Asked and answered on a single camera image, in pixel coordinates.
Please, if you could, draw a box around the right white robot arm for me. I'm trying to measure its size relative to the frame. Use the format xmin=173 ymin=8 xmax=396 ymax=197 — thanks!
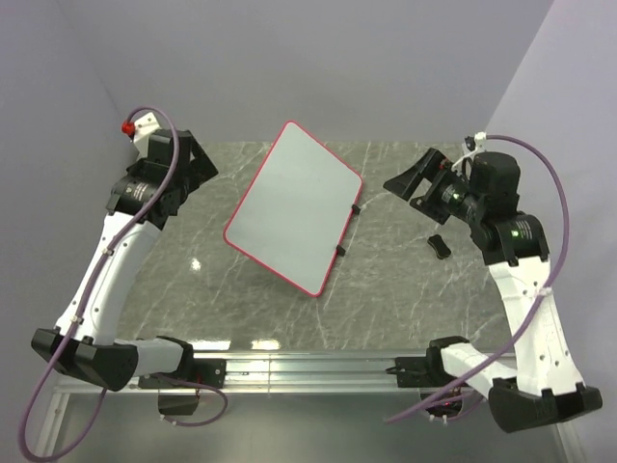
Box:
xmin=384 ymin=149 xmax=603 ymax=433

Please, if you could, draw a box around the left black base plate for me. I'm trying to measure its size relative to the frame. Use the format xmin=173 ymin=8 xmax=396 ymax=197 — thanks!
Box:
xmin=138 ymin=358 xmax=227 ymax=389

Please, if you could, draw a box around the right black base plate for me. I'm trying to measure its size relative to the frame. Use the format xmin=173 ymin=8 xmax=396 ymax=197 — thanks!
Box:
xmin=386 ymin=357 xmax=454 ymax=389

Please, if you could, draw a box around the red framed whiteboard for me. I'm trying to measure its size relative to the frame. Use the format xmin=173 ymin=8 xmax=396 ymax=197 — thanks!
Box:
xmin=223 ymin=121 xmax=363 ymax=297

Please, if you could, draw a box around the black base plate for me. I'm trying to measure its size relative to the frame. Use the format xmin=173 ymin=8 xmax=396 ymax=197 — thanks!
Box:
xmin=138 ymin=358 xmax=227 ymax=389
xmin=386 ymin=357 xmax=454 ymax=389

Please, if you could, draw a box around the yellow eraser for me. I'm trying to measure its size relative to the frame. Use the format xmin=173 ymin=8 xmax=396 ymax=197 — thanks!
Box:
xmin=427 ymin=234 xmax=451 ymax=259

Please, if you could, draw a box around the aluminium mounting rail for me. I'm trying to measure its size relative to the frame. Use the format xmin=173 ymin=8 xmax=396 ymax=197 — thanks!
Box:
xmin=56 ymin=350 xmax=522 ymax=395

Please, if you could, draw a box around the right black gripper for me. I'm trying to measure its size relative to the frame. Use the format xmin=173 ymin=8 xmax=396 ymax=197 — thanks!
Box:
xmin=383 ymin=148 xmax=486 ymax=225

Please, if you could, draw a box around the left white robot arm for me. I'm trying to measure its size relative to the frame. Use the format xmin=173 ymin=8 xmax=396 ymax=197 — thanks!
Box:
xmin=31 ymin=129 xmax=218 ymax=392

